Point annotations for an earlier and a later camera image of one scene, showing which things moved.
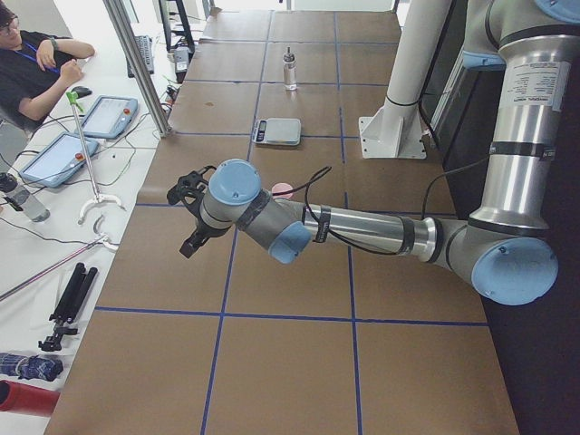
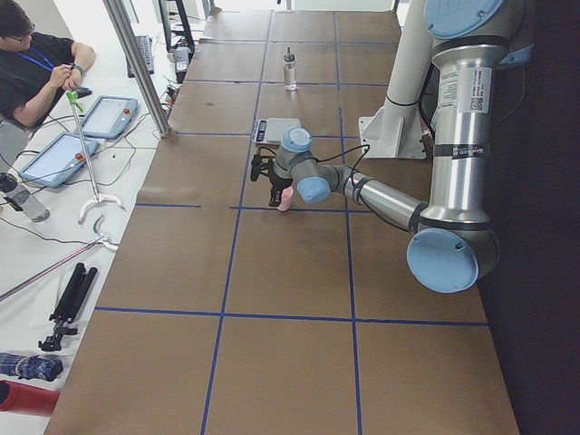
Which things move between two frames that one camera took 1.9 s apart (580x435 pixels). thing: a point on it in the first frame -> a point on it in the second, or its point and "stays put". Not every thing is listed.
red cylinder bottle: x=17 y=397 stays put
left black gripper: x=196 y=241 -> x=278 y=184
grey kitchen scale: x=284 y=131 stays put
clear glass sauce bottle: x=289 y=71 stays put
